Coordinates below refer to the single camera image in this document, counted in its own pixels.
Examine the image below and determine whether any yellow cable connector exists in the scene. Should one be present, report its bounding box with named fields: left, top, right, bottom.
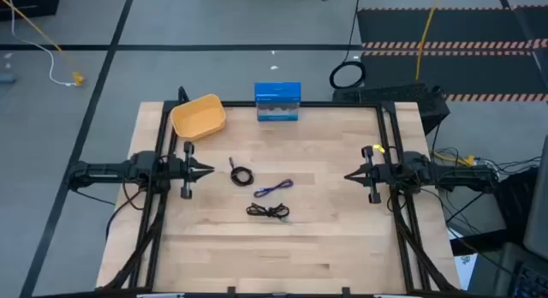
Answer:
left=432, top=150, right=476, bottom=167

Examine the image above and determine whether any blue cardboard box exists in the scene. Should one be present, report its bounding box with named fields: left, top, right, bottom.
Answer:
left=253, top=81, right=302, bottom=122

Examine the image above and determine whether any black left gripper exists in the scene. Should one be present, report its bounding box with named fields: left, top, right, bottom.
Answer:
left=166, top=141, right=215, bottom=200

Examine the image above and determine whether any black aluminium table frame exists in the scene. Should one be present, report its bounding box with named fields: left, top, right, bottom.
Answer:
left=102, top=86, right=462, bottom=298

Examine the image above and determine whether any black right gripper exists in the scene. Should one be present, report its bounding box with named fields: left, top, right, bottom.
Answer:
left=344, top=146, right=407, bottom=205

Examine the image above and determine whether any black floor box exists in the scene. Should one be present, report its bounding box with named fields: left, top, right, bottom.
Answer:
left=0, top=0, right=60, bottom=21

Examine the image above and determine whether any white floor cable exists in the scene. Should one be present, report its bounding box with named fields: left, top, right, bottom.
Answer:
left=6, top=0, right=76, bottom=87

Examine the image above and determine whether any black USB-C cable bundle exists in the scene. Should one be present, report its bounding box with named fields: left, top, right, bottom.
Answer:
left=246, top=202, right=291, bottom=222

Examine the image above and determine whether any white paper sheet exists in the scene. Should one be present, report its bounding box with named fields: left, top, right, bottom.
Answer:
left=452, top=253, right=473, bottom=290

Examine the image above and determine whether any black computer case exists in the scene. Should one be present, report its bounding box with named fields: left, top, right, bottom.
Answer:
left=332, top=82, right=451, bottom=135

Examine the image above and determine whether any grey monitor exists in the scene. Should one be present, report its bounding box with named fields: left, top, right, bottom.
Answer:
left=522, top=134, right=548, bottom=261

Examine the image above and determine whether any yellow cable over mat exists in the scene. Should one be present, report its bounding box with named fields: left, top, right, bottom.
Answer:
left=414, top=0, right=443, bottom=83

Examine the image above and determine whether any long yellow hanging cable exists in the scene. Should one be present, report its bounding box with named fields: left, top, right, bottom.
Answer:
left=0, top=0, right=82, bottom=83

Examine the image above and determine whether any black cable tangle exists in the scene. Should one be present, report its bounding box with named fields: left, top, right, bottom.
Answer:
left=474, top=154, right=543, bottom=175

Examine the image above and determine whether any black looped floor cable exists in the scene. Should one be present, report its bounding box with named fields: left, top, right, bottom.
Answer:
left=328, top=0, right=367, bottom=91

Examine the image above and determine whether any black keyboard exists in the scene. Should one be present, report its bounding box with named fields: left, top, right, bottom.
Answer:
left=509, top=263, right=548, bottom=298

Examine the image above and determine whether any yellow plastic bin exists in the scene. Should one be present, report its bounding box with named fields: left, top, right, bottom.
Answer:
left=170, top=93, right=227, bottom=141

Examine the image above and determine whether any black hazard-striped floor mat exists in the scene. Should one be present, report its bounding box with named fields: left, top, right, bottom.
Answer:
left=357, top=5, right=548, bottom=103

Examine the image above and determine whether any purple USB-C cable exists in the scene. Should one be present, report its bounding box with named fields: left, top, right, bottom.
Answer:
left=253, top=178, right=295, bottom=199

